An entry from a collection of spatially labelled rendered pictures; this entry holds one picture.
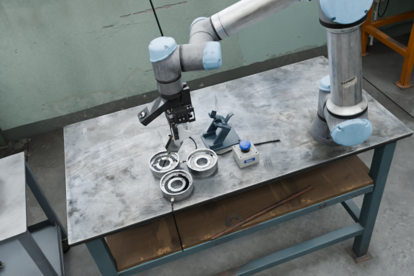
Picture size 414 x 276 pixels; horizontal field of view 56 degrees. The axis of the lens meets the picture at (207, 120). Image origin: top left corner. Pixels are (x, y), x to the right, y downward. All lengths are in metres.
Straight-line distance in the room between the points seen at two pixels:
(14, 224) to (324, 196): 1.15
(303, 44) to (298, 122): 1.87
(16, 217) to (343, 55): 1.23
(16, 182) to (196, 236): 0.76
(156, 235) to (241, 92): 0.68
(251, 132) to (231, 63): 1.69
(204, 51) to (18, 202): 0.97
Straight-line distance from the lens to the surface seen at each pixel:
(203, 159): 1.34
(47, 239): 2.12
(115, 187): 1.36
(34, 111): 3.05
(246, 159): 1.31
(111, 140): 1.55
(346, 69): 1.10
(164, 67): 1.06
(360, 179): 1.67
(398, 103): 3.04
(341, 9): 0.98
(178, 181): 1.29
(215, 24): 1.14
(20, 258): 2.12
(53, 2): 2.68
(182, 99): 1.15
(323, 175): 1.66
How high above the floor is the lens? 1.76
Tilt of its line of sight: 39 degrees down
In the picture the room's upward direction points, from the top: 8 degrees counter-clockwise
